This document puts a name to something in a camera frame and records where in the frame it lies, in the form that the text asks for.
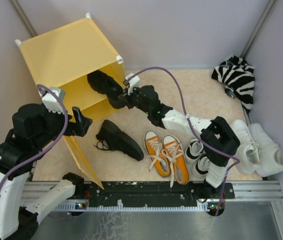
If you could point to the yellow shoe cabinet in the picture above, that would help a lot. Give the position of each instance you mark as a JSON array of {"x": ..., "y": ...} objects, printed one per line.
[{"x": 63, "y": 57}]

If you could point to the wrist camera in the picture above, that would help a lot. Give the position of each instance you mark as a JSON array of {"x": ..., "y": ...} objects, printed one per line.
[
  {"x": 131, "y": 81},
  {"x": 51, "y": 103}
]

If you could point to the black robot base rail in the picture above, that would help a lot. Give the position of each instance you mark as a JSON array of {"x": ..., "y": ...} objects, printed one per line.
[{"x": 148, "y": 196}]

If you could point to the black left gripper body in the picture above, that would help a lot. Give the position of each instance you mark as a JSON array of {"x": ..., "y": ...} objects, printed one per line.
[{"x": 75, "y": 128}]

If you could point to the orange sneaker left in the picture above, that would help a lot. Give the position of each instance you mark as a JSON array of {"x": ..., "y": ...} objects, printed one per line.
[{"x": 153, "y": 148}]

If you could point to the black white sneaker left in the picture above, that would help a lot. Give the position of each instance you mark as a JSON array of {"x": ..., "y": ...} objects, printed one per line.
[{"x": 194, "y": 152}]

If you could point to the black white sneaker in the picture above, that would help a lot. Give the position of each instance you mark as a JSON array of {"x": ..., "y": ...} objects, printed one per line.
[
  {"x": 201, "y": 167},
  {"x": 194, "y": 152}
]

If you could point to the yellow cabinet door panel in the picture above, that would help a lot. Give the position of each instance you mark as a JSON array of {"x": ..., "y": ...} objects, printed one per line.
[{"x": 81, "y": 160}]

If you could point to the zebra striped cloth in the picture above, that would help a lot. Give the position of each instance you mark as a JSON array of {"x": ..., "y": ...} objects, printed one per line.
[{"x": 237, "y": 76}]

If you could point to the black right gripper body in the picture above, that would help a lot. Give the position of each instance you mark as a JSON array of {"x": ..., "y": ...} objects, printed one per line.
[{"x": 133, "y": 100}]

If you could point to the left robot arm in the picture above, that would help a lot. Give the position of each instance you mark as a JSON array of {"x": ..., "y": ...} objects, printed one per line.
[{"x": 34, "y": 127}]

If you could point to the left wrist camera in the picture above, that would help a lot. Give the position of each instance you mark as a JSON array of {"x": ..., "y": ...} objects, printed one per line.
[{"x": 51, "y": 103}]

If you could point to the orange sneaker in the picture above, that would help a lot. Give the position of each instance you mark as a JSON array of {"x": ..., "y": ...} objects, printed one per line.
[
  {"x": 153, "y": 148},
  {"x": 173, "y": 151}
]

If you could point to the black white sneaker right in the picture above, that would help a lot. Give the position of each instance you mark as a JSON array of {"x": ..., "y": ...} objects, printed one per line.
[{"x": 201, "y": 167}]

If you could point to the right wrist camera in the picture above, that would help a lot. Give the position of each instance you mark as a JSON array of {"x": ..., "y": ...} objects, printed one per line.
[{"x": 131, "y": 81}]

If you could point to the black shoe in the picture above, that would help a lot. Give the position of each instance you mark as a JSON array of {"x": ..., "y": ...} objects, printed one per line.
[
  {"x": 106, "y": 85},
  {"x": 111, "y": 138}
]

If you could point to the orange sneaker right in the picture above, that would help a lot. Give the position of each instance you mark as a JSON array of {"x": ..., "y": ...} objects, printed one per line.
[{"x": 173, "y": 151}]

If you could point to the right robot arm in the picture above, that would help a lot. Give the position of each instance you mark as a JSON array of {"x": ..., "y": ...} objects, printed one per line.
[{"x": 219, "y": 140}]

